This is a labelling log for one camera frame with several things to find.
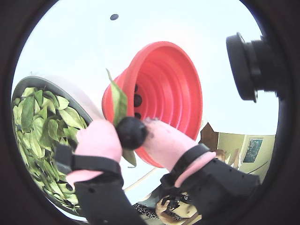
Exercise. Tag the pink covered gripper finger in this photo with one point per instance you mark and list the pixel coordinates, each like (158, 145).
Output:
(173, 147)
(98, 143)

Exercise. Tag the dark blueberry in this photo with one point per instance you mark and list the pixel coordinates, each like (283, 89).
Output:
(131, 133)
(137, 100)
(137, 115)
(136, 88)

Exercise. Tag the pointed green leaf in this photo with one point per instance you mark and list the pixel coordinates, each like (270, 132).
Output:
(118, 100)

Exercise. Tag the red collapsible silicone cup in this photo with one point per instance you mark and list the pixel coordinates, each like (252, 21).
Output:
(168, 82)

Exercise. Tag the green leaves pile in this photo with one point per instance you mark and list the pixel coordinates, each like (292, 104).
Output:
(30, 112)

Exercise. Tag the dark grey round bowl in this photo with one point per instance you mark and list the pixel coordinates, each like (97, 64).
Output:
(47, 84)

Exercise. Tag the black handheld device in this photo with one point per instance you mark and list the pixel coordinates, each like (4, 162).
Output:
(172, 201)

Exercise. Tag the black white patterned fabric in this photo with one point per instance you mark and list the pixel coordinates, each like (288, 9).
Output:
(145, 211)

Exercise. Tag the framed green picture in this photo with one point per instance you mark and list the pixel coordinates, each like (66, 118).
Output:
(252, 150)

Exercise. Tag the black camera lens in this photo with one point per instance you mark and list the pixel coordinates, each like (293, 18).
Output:
(243, 70)

